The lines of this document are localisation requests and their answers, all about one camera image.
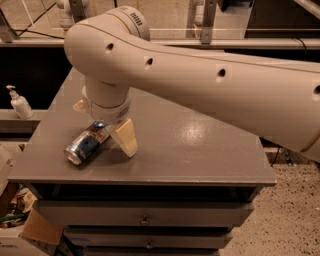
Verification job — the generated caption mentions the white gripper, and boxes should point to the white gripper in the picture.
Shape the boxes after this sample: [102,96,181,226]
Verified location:
[73,88,138,157]

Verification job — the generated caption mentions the silver blue redbull can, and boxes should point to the silver blue redbull can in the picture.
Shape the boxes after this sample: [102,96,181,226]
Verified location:
[64,121,110,165]

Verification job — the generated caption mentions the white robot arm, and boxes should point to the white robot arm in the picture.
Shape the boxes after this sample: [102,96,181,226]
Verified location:
[64,6,320,161]

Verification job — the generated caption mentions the white pump soap bottle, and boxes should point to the white pump soap bottle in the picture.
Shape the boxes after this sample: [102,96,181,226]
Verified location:
[6,85,34,120]

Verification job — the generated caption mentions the upper grey drawer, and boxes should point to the upper grey drawer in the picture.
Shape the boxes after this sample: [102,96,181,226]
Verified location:
[33,200,254,227]

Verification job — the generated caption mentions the grey drawer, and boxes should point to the grey drawer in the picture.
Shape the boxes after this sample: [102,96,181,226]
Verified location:
[64,228,232,249]
[33,200,254,227]

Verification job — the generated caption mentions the grey drawer cabinet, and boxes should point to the grey drawer cabinet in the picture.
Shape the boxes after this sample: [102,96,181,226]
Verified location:
[9,71,276,256]

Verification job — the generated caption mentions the lower grey drawer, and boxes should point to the lower grey drawer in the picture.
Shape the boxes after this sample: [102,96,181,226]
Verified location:
[64,228,232,249]

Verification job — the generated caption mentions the brown cardboard box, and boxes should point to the brown cardboard box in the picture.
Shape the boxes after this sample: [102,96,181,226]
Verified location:
[20,210,64,245]

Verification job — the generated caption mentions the grey metal railing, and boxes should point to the grey metal railing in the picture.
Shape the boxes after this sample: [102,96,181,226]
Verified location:
[0,0,320,51]

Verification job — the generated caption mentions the black cable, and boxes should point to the black cable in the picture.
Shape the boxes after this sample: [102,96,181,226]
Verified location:
[9,29,66,40]

